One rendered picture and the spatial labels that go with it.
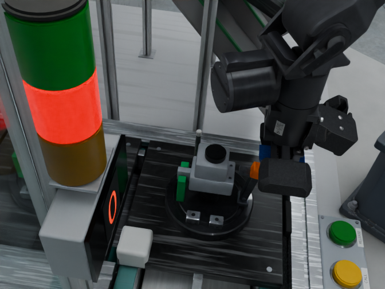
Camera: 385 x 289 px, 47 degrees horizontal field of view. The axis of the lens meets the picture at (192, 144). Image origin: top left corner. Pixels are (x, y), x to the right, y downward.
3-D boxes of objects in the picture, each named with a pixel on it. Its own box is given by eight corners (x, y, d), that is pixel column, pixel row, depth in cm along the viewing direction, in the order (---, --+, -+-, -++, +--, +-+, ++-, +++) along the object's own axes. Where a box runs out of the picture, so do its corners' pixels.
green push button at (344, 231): (350, 228, 72) (354, 221, 70) (353, 250, 69) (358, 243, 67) (326, 225, 72) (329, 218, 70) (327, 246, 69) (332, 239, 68)
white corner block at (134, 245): (153, 242, 68) (153, 228, 65) (147, 270, 65) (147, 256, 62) (123, 238, 68) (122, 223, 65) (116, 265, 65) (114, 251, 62)
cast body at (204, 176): (232, 174, 68) (239, 143, 63) (231, 196, 65) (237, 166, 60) (179, 166, 69) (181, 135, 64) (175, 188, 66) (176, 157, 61)
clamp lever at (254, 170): (249, 193, 69) (267, 163, 64) (248, 203, 68) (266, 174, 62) (227, 187, 69) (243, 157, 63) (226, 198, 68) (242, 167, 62)
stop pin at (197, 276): (201, 285, 66) (203, 273, 63) (200, 293, 65) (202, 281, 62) (192, 284, 66) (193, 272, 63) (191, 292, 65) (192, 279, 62)
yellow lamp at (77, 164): (113, 146, 39) (109, 105, 35) (97, 191, 35) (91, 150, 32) (58, 138, 39) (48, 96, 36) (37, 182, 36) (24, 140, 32)
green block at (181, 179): (184, 196, 69) (186, 176, 65) (183, 202, 68) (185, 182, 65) (177, 195, 69) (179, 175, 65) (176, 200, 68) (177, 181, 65)
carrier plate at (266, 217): (279, 166, 80) (282, 157, 78) (279, 291, 64) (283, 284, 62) (149, 147, 81) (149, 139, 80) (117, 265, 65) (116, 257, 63)
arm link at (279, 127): (269, 146, 47) (327, 154, 46) (271, 46, 59) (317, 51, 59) (256, 193, 53) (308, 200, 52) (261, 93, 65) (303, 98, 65)
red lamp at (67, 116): (109, 104, 35) (104, 53, 32) (91, 149, 32) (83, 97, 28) (48, 95, 35) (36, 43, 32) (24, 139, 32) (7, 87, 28)
